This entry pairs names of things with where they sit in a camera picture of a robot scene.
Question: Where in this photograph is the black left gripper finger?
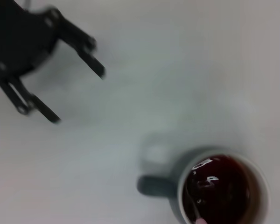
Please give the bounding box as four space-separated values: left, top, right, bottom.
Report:
57 18 106 80
0 76 62 125

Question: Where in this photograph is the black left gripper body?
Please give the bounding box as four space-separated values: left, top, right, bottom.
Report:
0 0 62 79

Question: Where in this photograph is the grey ceramic mug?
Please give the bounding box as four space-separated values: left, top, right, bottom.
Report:
137 146 270 224

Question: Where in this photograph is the pink handled metal spoon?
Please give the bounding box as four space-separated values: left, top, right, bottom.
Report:
186 185 208 224

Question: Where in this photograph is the dark brown tea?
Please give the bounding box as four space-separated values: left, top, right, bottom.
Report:
182 154 252 224

